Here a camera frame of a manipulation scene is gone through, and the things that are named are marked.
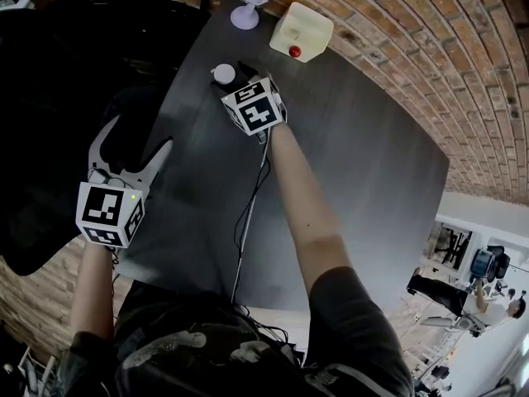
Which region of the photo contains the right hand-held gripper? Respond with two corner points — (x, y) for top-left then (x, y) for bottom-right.
(210, 59), (288, 145)

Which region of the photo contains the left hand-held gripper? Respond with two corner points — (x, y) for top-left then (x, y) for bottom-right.
(75, 113), (175, 249)

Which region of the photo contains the person's left forearm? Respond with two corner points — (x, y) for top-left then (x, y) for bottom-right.
(69, 241), (116, 341)

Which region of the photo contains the person's right forearm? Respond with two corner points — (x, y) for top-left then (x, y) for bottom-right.
(267, 122), (355, 291)

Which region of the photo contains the black backpack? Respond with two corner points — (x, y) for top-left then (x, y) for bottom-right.
(94, 10), (212, 173)

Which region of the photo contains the cream box with red button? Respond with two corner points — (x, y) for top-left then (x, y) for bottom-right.
(268, 1), (335, 64)

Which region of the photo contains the black mesh office chair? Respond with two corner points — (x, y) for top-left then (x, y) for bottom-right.
(0, 0), (125, 277)

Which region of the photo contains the person's dark printed t-shirt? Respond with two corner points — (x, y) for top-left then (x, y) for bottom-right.
(53, 265), (417, 397)

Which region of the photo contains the dark round bin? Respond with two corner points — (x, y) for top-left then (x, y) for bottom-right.
(470, 246), (497, 283)

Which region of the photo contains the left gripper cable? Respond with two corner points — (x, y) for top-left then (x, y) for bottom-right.
(107, 245), (122, 285)

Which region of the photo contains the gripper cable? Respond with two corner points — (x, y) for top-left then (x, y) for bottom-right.
(230, 136), (272, 305)
(107, 245), (122, 285)

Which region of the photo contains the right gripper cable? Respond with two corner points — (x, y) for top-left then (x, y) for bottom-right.
(230, 136), (272, 305)

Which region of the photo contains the white metal frame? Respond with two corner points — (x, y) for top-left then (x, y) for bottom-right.
(16, 345), (57, 397)

